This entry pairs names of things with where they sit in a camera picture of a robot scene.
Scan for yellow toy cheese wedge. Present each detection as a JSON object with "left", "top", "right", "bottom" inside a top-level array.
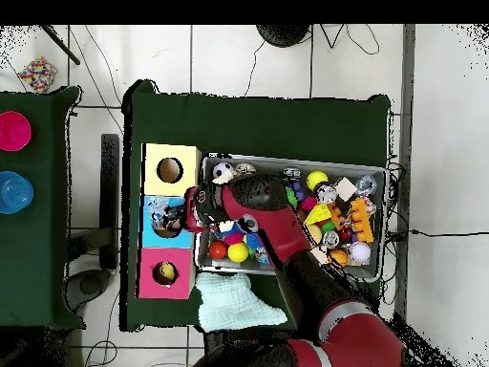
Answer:
[{"left": 304, "top": 202, "right": 333, "bottom": 227}]

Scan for silver drink can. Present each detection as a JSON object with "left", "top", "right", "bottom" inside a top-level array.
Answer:
[{"left": 316, "top": 183, "right": 339, "bottom": 205}]

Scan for wooden box with three holes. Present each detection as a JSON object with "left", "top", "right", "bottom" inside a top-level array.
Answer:
[{"left": 137, "top": 142, "right": 202, "bottom": 300}]

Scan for clear mesh bin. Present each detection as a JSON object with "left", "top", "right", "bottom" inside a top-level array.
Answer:
[{"left": 195, "top": 155, "right": 387, "bottom": 283}]

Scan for red ball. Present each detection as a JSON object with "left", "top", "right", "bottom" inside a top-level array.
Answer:
[{"left": 208, "top": 241, "right": 229, "bottom": 261}]

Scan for small soccer ball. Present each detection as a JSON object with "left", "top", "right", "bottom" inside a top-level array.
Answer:
[{"left": 211, "top": 162, "right": 235, "bottom": 184}]

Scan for yellow-green ball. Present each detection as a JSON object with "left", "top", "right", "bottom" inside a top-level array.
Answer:
[{"left": 228, "top": 242, "right": 251, "bottom": 265}]

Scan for black chair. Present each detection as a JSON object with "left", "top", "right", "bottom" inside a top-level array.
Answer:
[{"left": 67, "top": 133, "right": 122, "bottom": 307}]

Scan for mint green cloth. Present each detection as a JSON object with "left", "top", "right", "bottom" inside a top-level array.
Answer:
[{"left": 197, "top": 272, "right": 288, "bottom": 333}]

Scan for dark green tablecloth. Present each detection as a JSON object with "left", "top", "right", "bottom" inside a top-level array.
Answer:
[
  {"left": 121, "top": 79, "right": 393, "bottom": 332},
  {"left": 0, "top": 86, "right": 81, "bottom": 330}
]

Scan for yellow tennis ball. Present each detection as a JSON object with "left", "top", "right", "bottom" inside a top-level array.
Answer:
[{"left": 306, "top": 170, "right": 330, "bottom": 192}]

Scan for small orange basketball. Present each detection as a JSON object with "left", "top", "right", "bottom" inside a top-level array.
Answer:
[{"left": 330, "top": 248, "right": 351, "bottom": 269}]

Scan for plain wooden cube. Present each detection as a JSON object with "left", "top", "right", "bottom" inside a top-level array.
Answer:
[{"left": 334, "top": 177, "right": 359, "bottom": 202}]

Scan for orange toy building block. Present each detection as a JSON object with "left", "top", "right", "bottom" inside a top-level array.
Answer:
[{"left": 349, "top": 197, "right": 375, "bottom": 245}]

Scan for white baseball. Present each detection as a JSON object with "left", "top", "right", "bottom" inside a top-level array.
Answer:
[{"left": 349, "top": 241, "right": 372, "bottom": 266}]

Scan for blue cup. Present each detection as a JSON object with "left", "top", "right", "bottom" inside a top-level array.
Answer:
[{"left": 0, "top": 170, "right": 35, "bottom": 215}]

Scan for black round stand base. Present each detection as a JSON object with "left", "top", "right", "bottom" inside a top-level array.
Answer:
[{"left": 255, "top": 24, "right": 310, "bottom": 47}]

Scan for pink cup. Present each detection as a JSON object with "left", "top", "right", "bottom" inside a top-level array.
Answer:
[{"left": 0, "top": 110, "right": 33, "bottom": 153}]

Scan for multicoloured patterned object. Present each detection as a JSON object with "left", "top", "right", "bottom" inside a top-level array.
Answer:
[{"left": 16, "top": 55, "right": 58, "bottom": 94}]

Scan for black rod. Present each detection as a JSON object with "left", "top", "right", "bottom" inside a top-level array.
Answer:
[{"left": 39, "top": 25, "right": 81, "bottom": 66}]

